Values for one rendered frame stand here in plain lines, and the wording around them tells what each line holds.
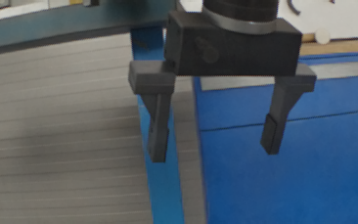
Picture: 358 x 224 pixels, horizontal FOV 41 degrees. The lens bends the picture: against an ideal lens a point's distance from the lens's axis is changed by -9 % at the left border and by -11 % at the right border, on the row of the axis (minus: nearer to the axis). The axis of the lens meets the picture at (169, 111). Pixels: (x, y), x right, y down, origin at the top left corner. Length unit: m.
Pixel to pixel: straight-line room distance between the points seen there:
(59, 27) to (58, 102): 1.90
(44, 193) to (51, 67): 0.68
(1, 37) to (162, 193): 0.43
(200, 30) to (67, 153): 2.27
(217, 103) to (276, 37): 0.92
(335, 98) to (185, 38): 1.04
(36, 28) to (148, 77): 0.35
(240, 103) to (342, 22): 1.39
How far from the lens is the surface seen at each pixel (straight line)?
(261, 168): 1.46
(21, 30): 0.81
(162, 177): 0.98
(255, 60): 0.51
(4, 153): 2.81
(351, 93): 1.49
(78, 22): 0.79
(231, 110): 1.42
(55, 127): 2.70
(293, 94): 0.57
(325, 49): 1.46
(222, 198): 1.47
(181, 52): 0.48
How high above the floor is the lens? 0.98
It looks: 7 degrees down
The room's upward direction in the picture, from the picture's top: 6 degrees counter-clockwise
